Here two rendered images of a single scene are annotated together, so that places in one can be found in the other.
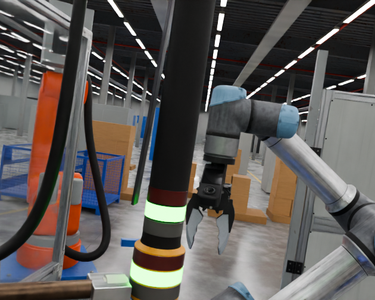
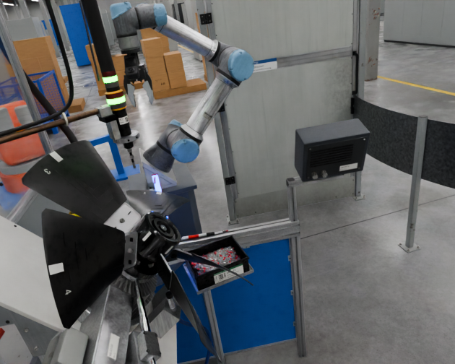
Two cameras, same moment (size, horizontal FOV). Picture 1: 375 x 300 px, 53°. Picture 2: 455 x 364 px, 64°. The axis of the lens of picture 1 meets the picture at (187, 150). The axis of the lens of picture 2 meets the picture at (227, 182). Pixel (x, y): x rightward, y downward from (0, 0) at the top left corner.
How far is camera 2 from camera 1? 0.65 m
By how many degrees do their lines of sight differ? 26
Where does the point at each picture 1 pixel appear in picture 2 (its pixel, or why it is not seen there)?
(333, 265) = (213, 89)
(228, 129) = (128, 31)
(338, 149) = (223, 9)
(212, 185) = (131, 67)
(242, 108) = (131, 15)
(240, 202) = (179, 76)
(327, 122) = not seen: outside the picture
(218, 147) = (126, 43)
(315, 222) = not seen: hidden behind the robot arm
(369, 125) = not seen: outside the picture
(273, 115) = (150, 14)
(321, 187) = (197, 47)
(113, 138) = (32, 56)
